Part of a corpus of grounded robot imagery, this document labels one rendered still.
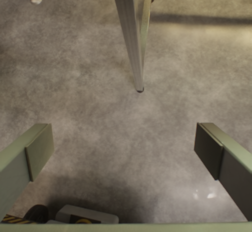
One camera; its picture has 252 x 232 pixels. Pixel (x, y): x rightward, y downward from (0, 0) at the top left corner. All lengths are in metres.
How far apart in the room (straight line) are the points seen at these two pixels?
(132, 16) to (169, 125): 0.67
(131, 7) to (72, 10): 0.90
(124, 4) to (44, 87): 0.84
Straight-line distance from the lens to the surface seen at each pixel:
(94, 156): 0.97
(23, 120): 1.13
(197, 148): 0.17
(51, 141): 0.17
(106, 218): 0.92
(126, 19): 0.35
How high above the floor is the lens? 0.92
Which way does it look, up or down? 80 degrees down
